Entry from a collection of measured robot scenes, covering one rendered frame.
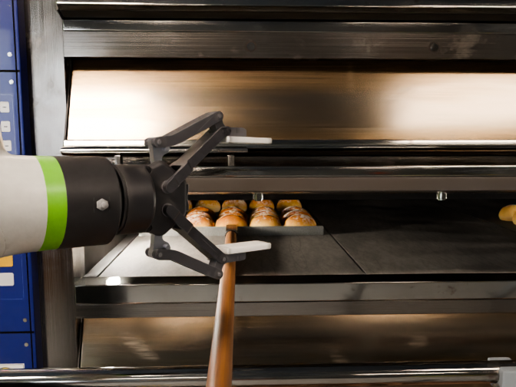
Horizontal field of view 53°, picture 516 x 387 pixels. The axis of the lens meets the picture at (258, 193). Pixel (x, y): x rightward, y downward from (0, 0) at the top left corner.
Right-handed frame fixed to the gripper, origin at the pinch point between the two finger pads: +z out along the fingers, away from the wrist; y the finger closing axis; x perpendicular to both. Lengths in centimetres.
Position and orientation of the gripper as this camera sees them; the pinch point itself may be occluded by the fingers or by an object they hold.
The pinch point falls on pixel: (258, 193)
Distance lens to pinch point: 66.7
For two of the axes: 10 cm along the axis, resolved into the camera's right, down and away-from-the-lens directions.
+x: 6.3, 0.6, -7.8
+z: 7.8, -0.4, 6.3
